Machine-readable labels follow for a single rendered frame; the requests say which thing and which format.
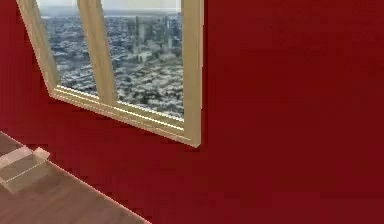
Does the beige framed window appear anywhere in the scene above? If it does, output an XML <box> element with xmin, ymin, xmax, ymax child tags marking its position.
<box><xmin>15</xmin><ymin>0</ymin><xmax>205</xmax><ymax>148</ymax></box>

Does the open beige cardboard box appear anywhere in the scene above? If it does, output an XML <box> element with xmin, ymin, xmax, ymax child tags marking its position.
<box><xmin>0</xmin><ymin>145</ymin><xmax>52</xmax><ymax>195</ymax></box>

